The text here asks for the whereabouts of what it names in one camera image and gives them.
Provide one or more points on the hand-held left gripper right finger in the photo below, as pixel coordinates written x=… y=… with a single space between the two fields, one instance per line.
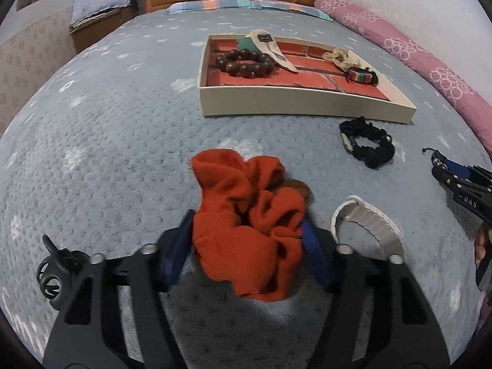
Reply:
x=317 y=255

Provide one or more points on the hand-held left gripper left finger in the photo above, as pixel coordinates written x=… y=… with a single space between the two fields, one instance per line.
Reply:
x=178 y=246

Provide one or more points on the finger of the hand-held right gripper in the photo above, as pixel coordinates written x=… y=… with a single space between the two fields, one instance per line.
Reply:
x=457 y=167
x=467 y=200

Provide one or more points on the orange scrunchie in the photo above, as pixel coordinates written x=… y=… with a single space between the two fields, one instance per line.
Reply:
x=238 y=207

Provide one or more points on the rainbow beaded watch band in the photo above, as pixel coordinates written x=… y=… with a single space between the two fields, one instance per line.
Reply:
x=361 y=76

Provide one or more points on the beige tray with brick-pattern base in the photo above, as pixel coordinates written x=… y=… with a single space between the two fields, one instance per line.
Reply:
x=307 y=102

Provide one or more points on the cream scrunchie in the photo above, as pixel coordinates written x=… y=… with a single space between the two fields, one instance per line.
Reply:
x=340 y=57

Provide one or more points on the beige cloth hair bow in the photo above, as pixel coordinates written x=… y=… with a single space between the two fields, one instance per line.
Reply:
x=271 y=48

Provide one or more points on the person's right hand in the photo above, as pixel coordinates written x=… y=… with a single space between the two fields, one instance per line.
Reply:
x=481 y=244

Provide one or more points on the white watch band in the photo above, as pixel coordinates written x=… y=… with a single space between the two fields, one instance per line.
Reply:
x=376 y=223

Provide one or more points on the small brown object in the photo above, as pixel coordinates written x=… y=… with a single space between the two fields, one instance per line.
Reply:
x=299 y=188

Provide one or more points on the black scrunchie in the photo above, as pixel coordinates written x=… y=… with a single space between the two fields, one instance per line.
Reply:
x=374 y=152

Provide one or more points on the grey flower-print blanket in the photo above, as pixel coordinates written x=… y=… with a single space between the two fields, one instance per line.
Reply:
x=115 y=142

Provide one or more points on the black hair claw clip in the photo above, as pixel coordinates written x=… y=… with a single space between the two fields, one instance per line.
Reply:
x=57 y=273

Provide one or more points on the pink patterned bolster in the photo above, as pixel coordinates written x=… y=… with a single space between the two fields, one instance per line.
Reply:
x=407 y=50

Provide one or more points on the striped pillow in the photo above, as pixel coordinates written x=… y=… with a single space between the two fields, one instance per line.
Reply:
x=207 y=6
x=296 y=7

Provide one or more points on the wooden nightstand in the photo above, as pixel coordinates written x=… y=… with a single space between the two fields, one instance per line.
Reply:
x=100 y=32

